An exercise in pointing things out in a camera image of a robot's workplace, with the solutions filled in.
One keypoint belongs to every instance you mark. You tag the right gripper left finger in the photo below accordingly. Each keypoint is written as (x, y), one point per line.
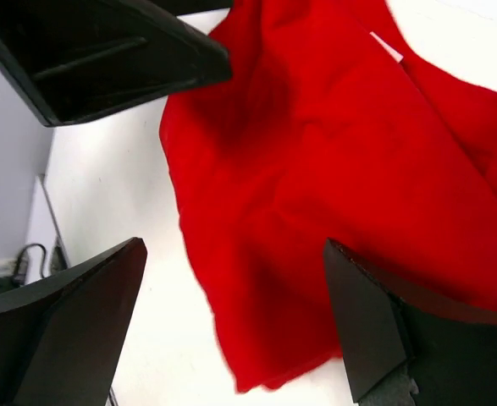
(61, 337)

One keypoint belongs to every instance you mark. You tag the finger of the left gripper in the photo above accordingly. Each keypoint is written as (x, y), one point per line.
(76, 61)

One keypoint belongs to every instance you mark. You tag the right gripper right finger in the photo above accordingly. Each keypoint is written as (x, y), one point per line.
(404, 344)

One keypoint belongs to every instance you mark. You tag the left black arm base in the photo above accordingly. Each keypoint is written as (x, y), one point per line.
(47, 266)

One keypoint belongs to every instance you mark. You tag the red t shirt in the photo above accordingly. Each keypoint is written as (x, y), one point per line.
(331, 127)

